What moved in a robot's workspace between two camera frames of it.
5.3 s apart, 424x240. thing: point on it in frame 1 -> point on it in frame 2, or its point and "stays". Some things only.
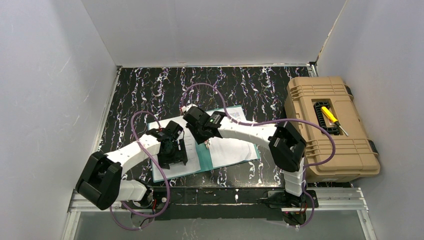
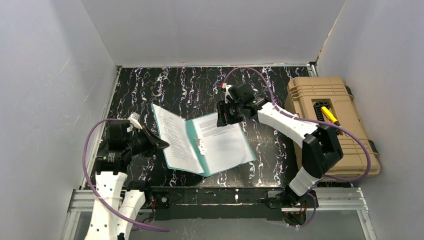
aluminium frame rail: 340,200 stays
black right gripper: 201,131 -> 224,113
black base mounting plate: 220,204 stays
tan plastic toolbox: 328,102 stays
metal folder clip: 207,142 -> 201,147
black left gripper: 177,156 -> 147,139
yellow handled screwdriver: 332,118 stays
